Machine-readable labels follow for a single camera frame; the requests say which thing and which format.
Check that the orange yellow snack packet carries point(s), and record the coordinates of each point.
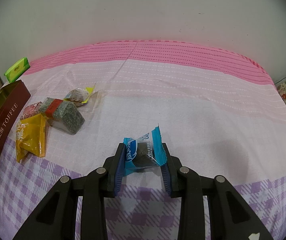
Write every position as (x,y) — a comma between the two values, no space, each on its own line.
(31,137)

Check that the yellow clear candy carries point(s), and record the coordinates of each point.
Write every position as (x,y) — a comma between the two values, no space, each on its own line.
(79,96)

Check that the grey green red-banded block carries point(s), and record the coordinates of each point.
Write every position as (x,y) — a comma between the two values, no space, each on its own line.
(62,115)

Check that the pink patterned candy box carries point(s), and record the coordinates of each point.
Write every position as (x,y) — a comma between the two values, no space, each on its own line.
(31,110)

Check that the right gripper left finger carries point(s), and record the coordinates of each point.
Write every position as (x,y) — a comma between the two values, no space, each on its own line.
(55,216)

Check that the pink purple checked tablecloth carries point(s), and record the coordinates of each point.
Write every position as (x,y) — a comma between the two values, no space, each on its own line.
(218,112)

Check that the blue dark candy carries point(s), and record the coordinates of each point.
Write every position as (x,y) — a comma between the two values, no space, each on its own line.
(144,152)

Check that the green tissue pack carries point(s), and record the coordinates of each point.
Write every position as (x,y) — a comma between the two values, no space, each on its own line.
(17,69)

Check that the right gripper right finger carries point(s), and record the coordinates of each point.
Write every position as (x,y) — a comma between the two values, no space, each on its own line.
(230,215)

